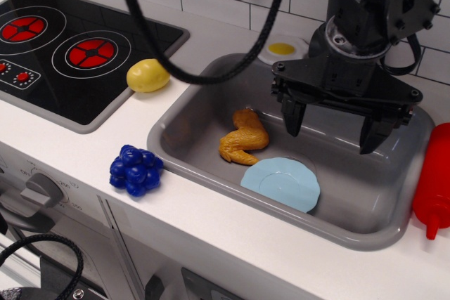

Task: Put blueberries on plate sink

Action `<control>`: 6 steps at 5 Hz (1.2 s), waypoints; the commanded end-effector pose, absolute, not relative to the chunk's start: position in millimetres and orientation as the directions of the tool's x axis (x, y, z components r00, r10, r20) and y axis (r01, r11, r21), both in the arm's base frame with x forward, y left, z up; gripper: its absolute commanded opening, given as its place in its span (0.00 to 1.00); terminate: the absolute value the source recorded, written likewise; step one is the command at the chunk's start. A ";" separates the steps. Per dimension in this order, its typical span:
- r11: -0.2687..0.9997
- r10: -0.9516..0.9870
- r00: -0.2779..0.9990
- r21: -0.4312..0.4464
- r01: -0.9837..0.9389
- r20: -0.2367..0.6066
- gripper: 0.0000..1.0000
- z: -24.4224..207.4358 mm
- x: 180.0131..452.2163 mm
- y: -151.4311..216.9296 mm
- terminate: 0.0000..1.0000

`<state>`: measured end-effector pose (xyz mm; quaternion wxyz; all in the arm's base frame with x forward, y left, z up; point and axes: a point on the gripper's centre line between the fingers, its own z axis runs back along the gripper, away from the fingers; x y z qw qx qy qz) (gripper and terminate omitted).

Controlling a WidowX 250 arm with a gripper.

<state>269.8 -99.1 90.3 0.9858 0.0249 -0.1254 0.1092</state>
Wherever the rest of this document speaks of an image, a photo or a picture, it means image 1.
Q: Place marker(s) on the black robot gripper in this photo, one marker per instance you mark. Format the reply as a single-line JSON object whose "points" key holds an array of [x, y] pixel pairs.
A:
{"points": [[343, 75]]}

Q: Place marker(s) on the red ketchup bottle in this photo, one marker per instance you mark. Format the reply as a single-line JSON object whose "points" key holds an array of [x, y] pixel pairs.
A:
{"points": [[431, 200]]}

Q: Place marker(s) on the blue toy blueberry cluster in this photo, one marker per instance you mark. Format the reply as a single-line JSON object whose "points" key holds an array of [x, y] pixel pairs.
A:
{"points": [[136, 170]]}

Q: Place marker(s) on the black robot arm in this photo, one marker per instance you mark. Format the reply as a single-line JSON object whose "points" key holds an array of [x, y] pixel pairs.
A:
{"points": [[369, 17]]}

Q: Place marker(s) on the light blue toy plate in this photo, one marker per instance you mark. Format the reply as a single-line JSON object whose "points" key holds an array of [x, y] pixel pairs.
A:
{"points": [[284, 180]]}

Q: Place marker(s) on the toy chicken wing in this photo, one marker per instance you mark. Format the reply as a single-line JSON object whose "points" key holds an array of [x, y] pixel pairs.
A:
{"points": [[249, 134]]}

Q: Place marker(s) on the toy fried egg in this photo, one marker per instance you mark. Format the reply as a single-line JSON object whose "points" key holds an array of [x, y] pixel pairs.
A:
{"points": [[280, 47]]}

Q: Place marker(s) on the yellow toy potato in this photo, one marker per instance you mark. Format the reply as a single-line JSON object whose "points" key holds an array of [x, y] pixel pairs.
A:
{"points": [[147, 76]]}

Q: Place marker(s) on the black toy stove top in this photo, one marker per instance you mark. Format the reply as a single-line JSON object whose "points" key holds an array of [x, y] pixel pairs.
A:
{"points": [[66, 60]]}

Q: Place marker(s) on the grey oven knob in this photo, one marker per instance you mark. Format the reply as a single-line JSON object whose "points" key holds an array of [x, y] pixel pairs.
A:
{"points": [[42, 191]]}

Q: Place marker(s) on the white toy oven front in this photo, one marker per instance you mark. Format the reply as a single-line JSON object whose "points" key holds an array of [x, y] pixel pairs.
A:
{"points": [[81, 217]]}

